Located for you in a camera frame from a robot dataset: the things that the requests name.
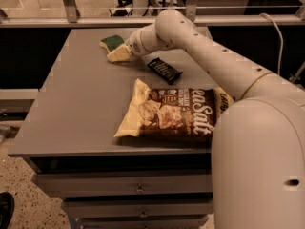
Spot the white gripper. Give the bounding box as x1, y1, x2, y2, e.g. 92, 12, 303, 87
107, 29, 150, 62

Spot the green and yellow sponge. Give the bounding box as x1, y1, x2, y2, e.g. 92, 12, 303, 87
100, 35, 124, 52

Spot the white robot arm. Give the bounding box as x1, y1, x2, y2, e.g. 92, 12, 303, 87
108, 10, 305, 229

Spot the black candy bar wrapper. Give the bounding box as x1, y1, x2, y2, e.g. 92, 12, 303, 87
147, 58, 182, 85

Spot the sea salt chips bag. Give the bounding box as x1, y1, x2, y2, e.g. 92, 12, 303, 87
114, 79, 234, 140

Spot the grey drawer cabinet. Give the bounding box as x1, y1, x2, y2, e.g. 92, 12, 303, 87
8, 27, 236, 229

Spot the top grey drawer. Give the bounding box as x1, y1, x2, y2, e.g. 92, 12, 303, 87
32, 171, 212, 198

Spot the grey drawer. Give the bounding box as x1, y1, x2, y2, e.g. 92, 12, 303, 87
32, 171, 212, 198
80, 215, 208, 229
62, 198, 214, 218

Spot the middle grey drawer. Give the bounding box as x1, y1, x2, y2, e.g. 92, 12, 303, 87
62, 198, 214, 218

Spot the bottom grey drawer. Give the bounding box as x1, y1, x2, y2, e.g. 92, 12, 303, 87
80, 215, 208, 229

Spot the black shoe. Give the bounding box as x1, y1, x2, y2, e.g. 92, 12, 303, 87
0, 192, 14, 229

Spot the metal railing frame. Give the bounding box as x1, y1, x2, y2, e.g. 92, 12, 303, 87
0, 0, 305, 28

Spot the white cable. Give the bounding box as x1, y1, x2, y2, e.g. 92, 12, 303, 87
258, 12, 285, 76

